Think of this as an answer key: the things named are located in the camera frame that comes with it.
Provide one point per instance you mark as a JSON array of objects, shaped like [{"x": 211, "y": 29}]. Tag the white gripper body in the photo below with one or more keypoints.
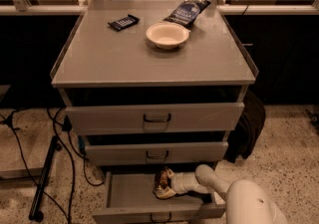
[{"x": 178, "y": 183}]

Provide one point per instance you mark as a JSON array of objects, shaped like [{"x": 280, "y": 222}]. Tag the orange gold soda can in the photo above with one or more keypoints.
[{"x": 162, "y": 182}]

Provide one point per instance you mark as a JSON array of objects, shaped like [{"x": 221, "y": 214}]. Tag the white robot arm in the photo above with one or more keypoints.
[{"x": 245, "y": 201}]

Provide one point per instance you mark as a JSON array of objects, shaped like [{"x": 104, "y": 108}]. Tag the middle grey drawer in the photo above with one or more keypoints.
[{"x": 159, "y": 153}]

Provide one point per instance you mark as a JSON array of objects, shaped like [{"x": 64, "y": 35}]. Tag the grey drawer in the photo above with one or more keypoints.
[
  {"x": 154, "y": 118},
  {"x": 159, "y": 153},
  {"x": 129, "y": 199}
]

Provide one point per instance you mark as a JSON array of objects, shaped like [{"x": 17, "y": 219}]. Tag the bottom grey drawer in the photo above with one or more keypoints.
[{"x": 129, "y": 199}]

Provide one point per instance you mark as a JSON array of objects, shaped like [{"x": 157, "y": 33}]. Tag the top grey drawer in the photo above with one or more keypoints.
[{"x": 154, "y": 118}]

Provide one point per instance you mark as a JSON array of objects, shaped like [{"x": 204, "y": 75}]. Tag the grey metal drawer cabinet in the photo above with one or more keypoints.
[{"x": 104, "y": 67}]

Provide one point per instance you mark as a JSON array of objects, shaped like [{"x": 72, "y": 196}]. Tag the black bag on floor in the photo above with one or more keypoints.
[{"x": 242, "y": 140}]

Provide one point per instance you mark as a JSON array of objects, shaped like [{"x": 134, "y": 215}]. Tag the black floor stand bar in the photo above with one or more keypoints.
[{"x": 35, "y": 213}]

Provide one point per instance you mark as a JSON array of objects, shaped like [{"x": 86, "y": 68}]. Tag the white bowl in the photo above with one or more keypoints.
[{"x": 167, "y": 36}]

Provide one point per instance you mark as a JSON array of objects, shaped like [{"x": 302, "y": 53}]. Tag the dark blue candy bar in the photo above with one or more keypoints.
[{"x": 124, "y": 23}]

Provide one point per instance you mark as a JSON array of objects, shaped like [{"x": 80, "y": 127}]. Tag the dark blue chip bag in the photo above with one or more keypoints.
[{"x": 186, "y": 12}]

